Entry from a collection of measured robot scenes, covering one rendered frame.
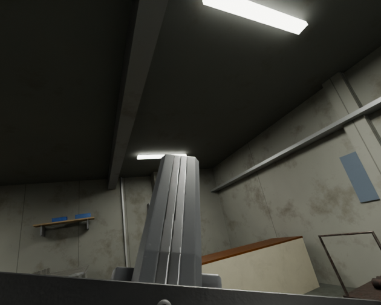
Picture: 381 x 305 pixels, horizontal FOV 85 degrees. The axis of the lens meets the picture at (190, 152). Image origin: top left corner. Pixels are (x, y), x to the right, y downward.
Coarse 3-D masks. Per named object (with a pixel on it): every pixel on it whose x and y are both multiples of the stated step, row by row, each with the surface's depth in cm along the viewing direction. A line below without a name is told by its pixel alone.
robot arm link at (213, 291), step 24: (0, 288) 4; (24, 288) 4; (48, 288) 4; (72, 288) 4; (96, 288) 4; (120, 288) 4; (144, 288) 4; (168, 288) 4; (192, 288) 4; (216, 288) 4
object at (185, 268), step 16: (192, 160) 10; (192, 176) 9; (192, 192) 8; (176, 208) 7; (192, 208) 7; (176, 224) 7; (192, 224) 7; (176, 240) 6; (192, 240) 6; (176, 256) 6; (192, 256) 6; (176, 272) 5; (192, 272) 5
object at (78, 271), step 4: (88, 264) 493; (48, 268) 454; (72, 268) 474; (76, 268) 442; (80, 268) 413; (84, 268) 392; (36, 272) 364; (40, 272) 387; (44, 272) 418; (48, 272) 454; (52, 272) 463; (56, 272) 432; (60, 272) 404; (64, 272) 384; (68, 272) 362; (72, 272) 345; (76, 272) 327; (80, 272) 318; (84, 272) 331; (64, 276) 310; (68, 276) 311; (72, 276) 313; (76, 276) 315; (80, 276) 319
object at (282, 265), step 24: (264, 240) 435; (288, 240) 370; (216, 264) 304; (240, 264) 318; (264, 264) 333; (288, 264) 350; (240, 288) 303; (264, 288) 317; (288, 288) 332; (312, 288) 348
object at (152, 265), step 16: (160, 160) 10; (176, 160) 9; (160, 176) 8; (176, 176) 8; (160, 192) 8; (176, 192) 8; (160, 208) 7; (160, 224) 6; (144, 240) 6; (160, 240) 6; (144, 256) 6; (160, 256) 6; (112, 272) 6; (128, 272) 6; (144, 272) 5; (160, 272) 5
